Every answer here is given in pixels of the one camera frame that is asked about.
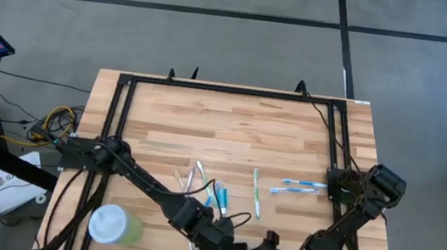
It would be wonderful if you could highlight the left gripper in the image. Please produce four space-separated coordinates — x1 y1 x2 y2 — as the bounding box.
180 204 240 250

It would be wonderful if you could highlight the teal toothpaste tube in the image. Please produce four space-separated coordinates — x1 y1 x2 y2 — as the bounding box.
214 185 232 217

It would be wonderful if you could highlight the green toothbrush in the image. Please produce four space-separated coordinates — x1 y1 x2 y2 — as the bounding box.
191 159 221 203
247 167 266 222

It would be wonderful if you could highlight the green wipes canister white lid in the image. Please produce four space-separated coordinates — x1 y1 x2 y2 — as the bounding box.
85 201 148 250

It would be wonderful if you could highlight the white box on floor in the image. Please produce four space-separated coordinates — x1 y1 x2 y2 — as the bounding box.
0 147 53 221

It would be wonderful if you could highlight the black stand bar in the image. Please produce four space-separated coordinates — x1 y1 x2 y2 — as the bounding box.
0 138 63 193

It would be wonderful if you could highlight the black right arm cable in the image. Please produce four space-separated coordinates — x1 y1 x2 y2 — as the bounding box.
294 91 371 175

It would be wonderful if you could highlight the black cable bundle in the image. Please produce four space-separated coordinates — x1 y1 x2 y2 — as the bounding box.
25 99 87 147

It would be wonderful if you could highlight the yellow cable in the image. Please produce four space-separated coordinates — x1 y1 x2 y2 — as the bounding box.
0 97 78 153

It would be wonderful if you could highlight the thin black floor cable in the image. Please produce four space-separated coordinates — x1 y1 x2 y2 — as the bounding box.
0 69 93 95

